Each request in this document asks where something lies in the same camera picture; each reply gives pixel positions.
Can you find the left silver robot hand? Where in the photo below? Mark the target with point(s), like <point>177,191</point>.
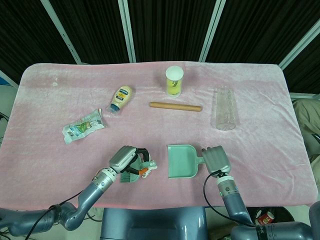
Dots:
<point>121,160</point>

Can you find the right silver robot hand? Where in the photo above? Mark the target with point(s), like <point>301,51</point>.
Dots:
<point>217,160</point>

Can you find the mint green hand broom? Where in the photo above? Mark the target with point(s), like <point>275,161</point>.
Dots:
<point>135,172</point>

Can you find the white paper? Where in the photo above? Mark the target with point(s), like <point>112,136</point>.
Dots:
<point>148,171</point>

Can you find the mint green dustpan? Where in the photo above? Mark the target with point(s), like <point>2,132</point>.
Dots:
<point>181,162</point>

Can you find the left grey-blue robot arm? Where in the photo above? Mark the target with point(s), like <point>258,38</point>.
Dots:
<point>75,212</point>

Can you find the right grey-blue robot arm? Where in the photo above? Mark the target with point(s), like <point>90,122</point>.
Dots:
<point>240,212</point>

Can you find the pink velvet table cloth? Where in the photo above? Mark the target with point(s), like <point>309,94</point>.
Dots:
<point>160,135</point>

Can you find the crumpled plastic snack wrapper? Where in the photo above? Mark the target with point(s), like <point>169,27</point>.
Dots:
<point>82,127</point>

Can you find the clear plastic bottle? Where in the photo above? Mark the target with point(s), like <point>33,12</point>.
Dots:
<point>224,110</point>

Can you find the mayonnaise squeeze bottle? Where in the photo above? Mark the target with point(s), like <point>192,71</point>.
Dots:
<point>121,98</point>

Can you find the wooden rolling pin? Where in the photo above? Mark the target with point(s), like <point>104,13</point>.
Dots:
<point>175,107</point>

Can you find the grey-blue robot torso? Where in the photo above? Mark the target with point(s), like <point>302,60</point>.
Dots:
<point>152,223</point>

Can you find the red instant noodle cup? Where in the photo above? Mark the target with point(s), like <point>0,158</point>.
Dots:
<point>265,218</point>

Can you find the yellow white paper cup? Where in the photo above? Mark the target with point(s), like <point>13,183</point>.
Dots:
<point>173,82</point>

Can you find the black folding screen partition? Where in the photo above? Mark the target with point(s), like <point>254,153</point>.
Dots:
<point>160,30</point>

